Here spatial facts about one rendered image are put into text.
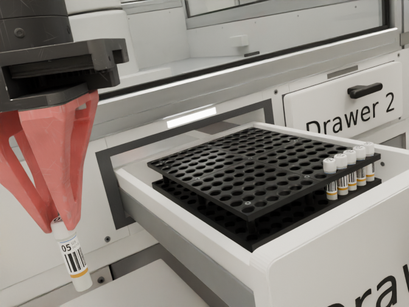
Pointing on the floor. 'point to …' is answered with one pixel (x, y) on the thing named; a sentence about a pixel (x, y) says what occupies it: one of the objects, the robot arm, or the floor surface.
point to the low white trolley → (142, 290)
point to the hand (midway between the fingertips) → (59, 214)
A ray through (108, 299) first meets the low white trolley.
